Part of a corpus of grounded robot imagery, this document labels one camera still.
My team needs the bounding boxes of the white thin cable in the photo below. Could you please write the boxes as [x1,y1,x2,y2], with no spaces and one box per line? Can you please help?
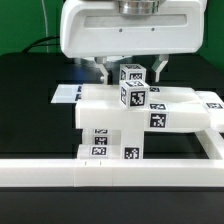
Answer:
[41,0,50,54]

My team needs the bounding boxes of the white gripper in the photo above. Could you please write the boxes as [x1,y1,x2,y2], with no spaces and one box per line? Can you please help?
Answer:
[60,0,207,85]

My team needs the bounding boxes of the white fiducial marker plate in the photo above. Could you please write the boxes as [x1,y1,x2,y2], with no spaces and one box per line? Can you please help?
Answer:
[51,84,82,104]

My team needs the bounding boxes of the white chair back frame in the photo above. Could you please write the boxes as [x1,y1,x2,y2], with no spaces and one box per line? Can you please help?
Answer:
[75,84,224,133]

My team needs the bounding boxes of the black cable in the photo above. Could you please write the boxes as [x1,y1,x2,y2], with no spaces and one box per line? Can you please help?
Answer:
[21,35,63,54]

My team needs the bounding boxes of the white U-shaped fence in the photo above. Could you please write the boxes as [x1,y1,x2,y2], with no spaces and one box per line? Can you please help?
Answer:
[0,129,224,187]

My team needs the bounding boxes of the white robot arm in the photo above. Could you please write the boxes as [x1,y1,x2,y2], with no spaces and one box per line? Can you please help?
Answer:
[60,0,207,79]

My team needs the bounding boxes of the white tagged cube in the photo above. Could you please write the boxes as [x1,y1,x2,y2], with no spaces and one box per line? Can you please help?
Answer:
[120,79,149,109]
[120,64,146,80]

